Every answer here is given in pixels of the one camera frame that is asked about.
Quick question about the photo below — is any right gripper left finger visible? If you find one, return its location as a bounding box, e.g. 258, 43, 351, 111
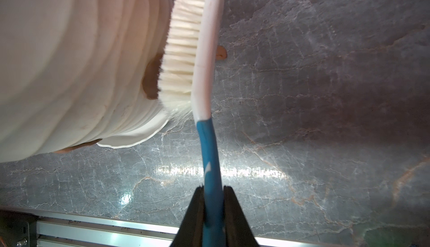
170, 187, 205, 247

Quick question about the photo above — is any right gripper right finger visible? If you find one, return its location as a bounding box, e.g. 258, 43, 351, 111
224, 186, 260, 247

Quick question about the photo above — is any blue white scrub brush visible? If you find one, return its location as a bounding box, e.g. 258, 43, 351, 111
158, 0, 226, 247

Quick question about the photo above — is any white ceramic pot with mud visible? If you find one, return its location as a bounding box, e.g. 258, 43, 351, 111
1, 0, 172, 163

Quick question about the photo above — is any aluminium mounting rail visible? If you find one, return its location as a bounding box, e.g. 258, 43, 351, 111
0, 206, 337, 247

